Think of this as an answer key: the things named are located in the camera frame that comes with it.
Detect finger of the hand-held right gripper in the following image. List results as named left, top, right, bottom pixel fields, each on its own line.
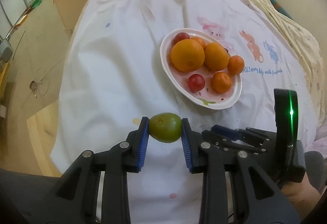
left=212, top=124, right=278, bottom=146
left=201, top=130, right=271, bottom=156

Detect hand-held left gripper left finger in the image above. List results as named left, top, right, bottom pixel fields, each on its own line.
left=57, top=117, right=150, bottom=224

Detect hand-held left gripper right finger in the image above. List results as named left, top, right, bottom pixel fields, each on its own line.
left=181, top=118, right=300, bottom=224

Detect green tomato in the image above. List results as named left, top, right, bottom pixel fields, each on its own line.
left=149, top=113, right=182, bottom=143

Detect white oval plate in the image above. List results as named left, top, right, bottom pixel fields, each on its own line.
left=160, top=28, right=243, bottom=110

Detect small tangerine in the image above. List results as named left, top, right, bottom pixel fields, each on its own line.
left=227, top=55, right=245, bottom=76
left=211, top=72, right=233, bottom=94
left=190, top=36, right=206, bottom=49

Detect red cherry tomato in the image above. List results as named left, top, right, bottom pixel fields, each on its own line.
left=174, top=32, right=191, bottom=46
left=188, top=74, right=205, bottom=93

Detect medium orange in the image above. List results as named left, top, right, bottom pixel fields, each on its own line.
left=204, top=42, right=230, bottom=71

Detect person's right forearm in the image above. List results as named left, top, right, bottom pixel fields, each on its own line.
left=280, top=175, right=320, bottom=217

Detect grey cloth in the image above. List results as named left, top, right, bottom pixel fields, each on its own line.
left=304, top=151, right=327, bottom=190

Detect large orange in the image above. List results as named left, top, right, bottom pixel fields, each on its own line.
left=170, top=39, right=205, bottom=72

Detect white cartoon print blanket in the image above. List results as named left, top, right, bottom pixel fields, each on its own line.
left=50, top=0, right=318, bottom=224

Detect beige cardboard box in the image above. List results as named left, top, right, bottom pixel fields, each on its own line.
left=48, top=0, right=91, bottom=33

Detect grey plastic appliance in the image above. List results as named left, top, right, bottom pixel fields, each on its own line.
left=0, top=39, right=13, bottom=61

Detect white cabinet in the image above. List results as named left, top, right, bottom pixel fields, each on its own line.
left=0, top=0, right=25, bottom=35

